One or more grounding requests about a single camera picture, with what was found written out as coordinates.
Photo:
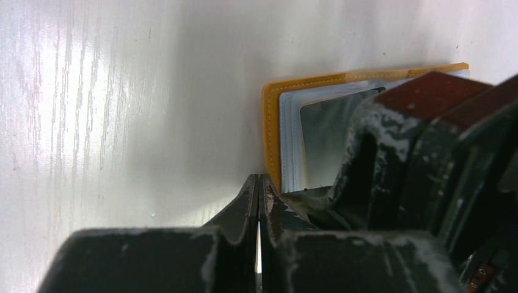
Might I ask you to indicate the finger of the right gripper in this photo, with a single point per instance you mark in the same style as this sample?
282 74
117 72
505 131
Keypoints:
368 189

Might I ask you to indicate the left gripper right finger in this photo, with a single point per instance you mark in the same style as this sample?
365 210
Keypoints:
298 257

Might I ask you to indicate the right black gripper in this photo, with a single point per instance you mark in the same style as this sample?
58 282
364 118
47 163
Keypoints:
451 184

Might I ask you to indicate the yellow leather card holder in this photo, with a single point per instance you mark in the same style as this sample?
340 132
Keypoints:
282 100

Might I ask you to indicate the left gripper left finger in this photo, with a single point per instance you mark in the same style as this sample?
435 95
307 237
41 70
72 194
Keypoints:
219 256

